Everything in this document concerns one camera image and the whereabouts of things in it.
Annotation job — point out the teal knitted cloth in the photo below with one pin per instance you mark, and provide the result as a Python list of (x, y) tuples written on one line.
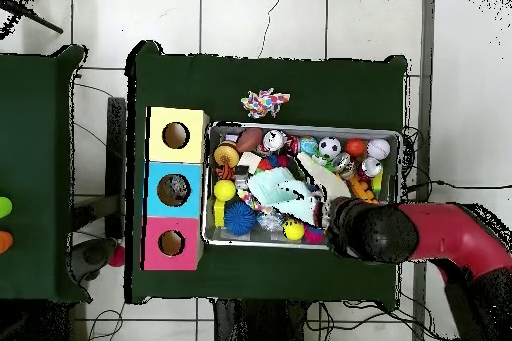
[(272, 191)]

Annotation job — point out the cream knitted cloth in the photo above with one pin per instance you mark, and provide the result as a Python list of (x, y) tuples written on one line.
[(328, 181)]

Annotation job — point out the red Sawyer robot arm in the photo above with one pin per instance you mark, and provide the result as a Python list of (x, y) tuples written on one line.
[(440, 233)]

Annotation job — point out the wooden box with three holes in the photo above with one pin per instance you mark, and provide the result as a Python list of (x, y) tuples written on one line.
[(188, 153)]

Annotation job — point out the shallow clear mesh bin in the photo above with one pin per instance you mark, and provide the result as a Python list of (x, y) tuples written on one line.
[(352, 131)]

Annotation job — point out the brown toy football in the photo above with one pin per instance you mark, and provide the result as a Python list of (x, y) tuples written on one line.
[(248, 139)]

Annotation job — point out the wooden burger toy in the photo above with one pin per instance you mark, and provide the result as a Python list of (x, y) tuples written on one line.
[(226, 155)]

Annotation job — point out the small blue spiky ball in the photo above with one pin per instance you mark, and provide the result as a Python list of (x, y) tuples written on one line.
[(240, 218)]

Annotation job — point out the yellow smiley ball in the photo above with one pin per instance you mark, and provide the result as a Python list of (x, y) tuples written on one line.
[(294, 230)]

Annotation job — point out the black and white soccer ball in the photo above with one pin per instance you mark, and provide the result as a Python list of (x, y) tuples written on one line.
[(330, 147)]

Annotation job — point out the dark green table cloth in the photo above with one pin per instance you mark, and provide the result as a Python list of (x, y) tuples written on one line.
[(260, 77), (32, 137)]

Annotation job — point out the smooth orange ball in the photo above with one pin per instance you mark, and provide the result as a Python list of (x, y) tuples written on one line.
[(355, 148)]

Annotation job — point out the white baseball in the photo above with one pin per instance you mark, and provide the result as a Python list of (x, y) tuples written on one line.
[(378, 149)]

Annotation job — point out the black upright panel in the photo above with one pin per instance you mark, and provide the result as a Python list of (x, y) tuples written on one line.
[(116, 149)]

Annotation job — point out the red ball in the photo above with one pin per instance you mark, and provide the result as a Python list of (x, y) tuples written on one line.
[(117, 257)]

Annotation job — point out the grey rounded object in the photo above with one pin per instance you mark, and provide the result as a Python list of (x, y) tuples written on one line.
[(92, 255)]

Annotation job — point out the bright green round object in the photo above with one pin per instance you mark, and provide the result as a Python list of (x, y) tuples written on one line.
[(4, 207)]

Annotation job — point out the orange round object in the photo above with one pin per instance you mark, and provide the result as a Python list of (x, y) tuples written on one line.
[(4, 242)]

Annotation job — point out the black rod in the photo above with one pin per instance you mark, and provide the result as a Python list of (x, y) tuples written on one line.
[(36, 19)]

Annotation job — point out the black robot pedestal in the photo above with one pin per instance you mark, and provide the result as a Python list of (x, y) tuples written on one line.
[(256, 321)]

